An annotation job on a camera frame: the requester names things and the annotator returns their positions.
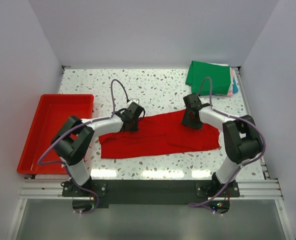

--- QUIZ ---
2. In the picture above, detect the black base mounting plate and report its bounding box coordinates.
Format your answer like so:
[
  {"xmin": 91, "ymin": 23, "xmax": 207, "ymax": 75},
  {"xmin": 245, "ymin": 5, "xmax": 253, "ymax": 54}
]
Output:
[{"xmin": 61, "ymin": 179, "xmax": 240, "ymax": 213}]

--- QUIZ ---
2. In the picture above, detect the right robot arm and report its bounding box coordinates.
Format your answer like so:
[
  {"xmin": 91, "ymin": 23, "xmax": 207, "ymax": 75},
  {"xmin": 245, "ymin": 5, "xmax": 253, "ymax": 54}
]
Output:
[{"xmin": 182, "ymin": 93, "xmax": 265, "ymax": 197}]

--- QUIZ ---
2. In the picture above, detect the aluminium frame rail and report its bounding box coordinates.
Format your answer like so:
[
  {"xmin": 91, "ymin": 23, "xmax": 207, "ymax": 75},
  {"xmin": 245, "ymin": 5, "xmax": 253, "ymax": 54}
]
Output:
[{"xmin": 20, "ymin": 179, "xmax": 283, "ymax": 202}]

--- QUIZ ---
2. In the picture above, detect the green folded t shirt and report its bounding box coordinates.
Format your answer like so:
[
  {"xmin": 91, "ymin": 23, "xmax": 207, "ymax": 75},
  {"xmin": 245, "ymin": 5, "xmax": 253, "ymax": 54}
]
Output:
[{"xmin": 185, "ymin": 60, "xmax": 231, "ymax": 96}]

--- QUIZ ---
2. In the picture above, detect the teal folded t shirt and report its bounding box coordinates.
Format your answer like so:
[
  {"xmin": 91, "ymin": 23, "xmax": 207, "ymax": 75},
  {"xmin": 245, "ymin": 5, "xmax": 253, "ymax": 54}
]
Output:
[{"xmin": 232, "ymin": 77, "xmax": 238, "ymax": 94}]

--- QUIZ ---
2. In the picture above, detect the red t shirt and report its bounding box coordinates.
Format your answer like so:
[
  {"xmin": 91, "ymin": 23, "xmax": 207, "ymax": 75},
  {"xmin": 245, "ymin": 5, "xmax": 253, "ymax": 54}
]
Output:
[{"xmin": 99, "ymin": 110, "xmax": 220, "ymax": 159}]

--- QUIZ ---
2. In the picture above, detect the red plastic tray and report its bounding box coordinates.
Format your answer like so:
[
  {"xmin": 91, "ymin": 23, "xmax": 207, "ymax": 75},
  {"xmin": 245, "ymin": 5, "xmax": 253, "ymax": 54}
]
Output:
[{"xmin": 17, "ymin": 94, "xmax": 94, "ymax": 175}]

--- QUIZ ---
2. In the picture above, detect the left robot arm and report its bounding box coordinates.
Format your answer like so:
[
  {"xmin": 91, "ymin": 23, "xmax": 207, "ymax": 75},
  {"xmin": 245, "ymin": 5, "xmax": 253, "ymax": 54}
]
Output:
[{"xmin": 52, "ymin": 101, "xmax": 145, "ymax": 197}]

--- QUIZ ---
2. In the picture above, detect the pink folded t shirt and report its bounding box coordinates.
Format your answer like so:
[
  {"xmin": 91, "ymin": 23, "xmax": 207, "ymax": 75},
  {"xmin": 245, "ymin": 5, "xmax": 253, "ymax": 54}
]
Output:
[{"xmin": 227, "ymin": 67, "xmax": 235, "ymax": 97}]

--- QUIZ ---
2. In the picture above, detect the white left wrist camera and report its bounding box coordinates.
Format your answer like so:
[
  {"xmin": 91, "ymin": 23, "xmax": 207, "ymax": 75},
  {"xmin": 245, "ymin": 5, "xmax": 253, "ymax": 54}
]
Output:
[{"xmin": 128, "ymin": 98, "xmax": 140, "ymax": 104}]

